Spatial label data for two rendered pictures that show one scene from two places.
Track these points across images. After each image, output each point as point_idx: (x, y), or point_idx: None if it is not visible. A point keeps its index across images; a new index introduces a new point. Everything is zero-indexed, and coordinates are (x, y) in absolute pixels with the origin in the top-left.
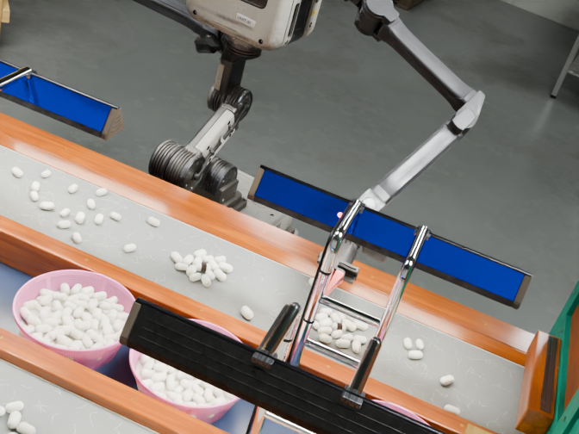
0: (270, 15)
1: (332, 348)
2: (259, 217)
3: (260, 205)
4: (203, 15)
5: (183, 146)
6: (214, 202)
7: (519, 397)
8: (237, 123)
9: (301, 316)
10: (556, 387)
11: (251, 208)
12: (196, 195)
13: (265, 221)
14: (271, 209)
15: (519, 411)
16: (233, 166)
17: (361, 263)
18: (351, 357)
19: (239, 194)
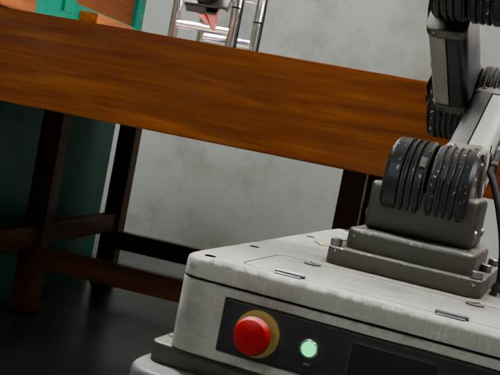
0: None
1: (206, 24)
2: (282, 248)
3: (291, 258)
4: None
5: (485, 68)
6: (373, 72)
7: (14, 7)
8: (428, 7)
9: (242, 9)
10: None
11: (310, 257)
12: (404, 77)
13: (264, 243)
14: (258, 251)
15: (27, 7)
16: (398, 139)
17: (149, 33)
18: (190, 21)
19: (355, 226)
